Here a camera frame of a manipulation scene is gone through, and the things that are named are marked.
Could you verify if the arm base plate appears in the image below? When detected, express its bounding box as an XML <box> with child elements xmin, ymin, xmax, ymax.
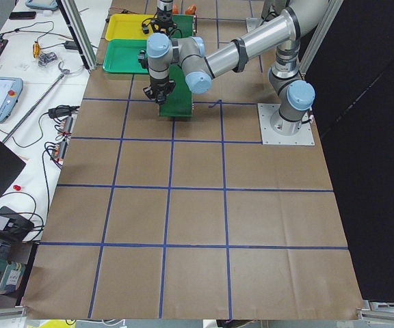
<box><xmin>257</xmin><ymin>103</ymin><xmax>315</xmax><ymax>146</ymax></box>

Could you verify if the green push button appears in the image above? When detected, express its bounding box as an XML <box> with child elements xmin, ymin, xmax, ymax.
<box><xmin>137</xmin><ymin>49</ymin><xmax>148</xmax><ymax>69</ymax></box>

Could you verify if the green plastic tray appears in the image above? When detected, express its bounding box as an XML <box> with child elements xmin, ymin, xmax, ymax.
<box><xmin>103</xmin><ymin>39</ymin><xmax>148</xmax><ymax>74</ymax></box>

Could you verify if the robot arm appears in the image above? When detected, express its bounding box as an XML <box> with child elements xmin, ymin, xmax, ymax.
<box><xmin>150</xmin><ymin>0</ymin><xmax>177</xmax><ymax>36</ymax></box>
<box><xmin>141</xmin><ymin>1</ymin><xmax>328</xmax><ymax>136</ymax></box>

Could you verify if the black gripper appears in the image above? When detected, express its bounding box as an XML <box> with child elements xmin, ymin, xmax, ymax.
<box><xmin>143</xmin><ymin>77</ymin><xmax>176</xmax><ymax>104</ymax></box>
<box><xmin>150</xmin><ymin>12</ymin><xmax>177</xmax><ymax>34</ymax></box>

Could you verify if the yellow plastic tray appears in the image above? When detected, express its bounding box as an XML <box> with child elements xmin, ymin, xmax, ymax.
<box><xmin>105</xmin><ymin>14</ymin><xmax>153</xmax><ymax>41</ymax></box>

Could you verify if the black power adapter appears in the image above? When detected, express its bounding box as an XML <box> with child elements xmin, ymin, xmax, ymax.
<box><xmin>64</xmin><ymin>41</ymin><xmax>78</xmax><ymax>50</ymax></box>

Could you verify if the orange 4680 cylinder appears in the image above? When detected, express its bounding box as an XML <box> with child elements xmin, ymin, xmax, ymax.
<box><xmin>172</xmin><ymin>4</ymin><xmax>180</xmax><ymax>14</ymax></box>
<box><xmin>185</xmin><ymin>4</ymin><xmax>196</xmax><ymax>15</ymax></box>

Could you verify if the metal claw stand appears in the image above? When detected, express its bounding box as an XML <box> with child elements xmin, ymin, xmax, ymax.
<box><xmin>1</xmin><ymin>61</ymin><xmax>85</xmax><ymax>144</ymax></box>

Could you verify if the aluminium frame post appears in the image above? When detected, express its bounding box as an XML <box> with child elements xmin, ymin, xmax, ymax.
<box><xmin>56</xmin><ymin>0</ymin><xmax>97</xmax><ymax>71</ymax></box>

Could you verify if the yellow push button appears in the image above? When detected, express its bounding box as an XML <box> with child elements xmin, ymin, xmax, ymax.
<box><xmin>142</xmin><ymin>24</ymin><xmax>150</xmax><ymax>34</ymax></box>

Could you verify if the green conveyor belt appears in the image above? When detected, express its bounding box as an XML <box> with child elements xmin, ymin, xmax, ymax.
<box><xmin>159</xmin><ymin>14</ymin><xmax>195</xmax><ymax>118</ymax></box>

